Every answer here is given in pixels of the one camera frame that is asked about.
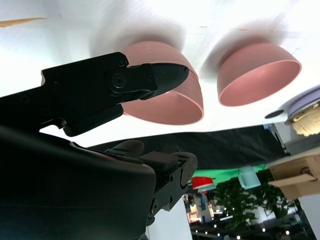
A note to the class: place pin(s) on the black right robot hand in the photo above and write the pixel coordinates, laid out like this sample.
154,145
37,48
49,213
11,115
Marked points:
62,187

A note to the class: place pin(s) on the pink plastic bowl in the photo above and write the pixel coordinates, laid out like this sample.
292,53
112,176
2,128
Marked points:
250,67
155,52
175,107

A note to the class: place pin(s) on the red round container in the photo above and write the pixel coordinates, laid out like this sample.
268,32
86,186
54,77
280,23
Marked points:
202,182

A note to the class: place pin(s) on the black backdrop cloth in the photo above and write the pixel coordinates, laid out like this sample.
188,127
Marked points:
200,147

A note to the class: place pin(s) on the green backdrop cloth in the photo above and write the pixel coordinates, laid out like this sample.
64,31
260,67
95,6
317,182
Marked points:
225,175

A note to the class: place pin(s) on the thin orange sliver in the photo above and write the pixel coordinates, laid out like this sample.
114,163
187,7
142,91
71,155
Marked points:
17,22

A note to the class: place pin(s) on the green leafy plant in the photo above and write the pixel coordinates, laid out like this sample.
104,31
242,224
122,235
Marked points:
237,205

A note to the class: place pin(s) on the pale teal plastic container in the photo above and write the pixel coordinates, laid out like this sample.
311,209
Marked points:
248,177

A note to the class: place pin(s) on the black round table grommet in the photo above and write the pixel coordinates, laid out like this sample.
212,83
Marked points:
273,114

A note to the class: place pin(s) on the brown cardboard box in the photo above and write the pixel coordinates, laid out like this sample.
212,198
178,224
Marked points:
295,175

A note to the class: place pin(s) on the beige crumpled wad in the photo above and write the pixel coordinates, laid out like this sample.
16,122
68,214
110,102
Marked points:
307,125

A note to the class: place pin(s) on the round lavender disc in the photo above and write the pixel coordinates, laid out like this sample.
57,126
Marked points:
307,102

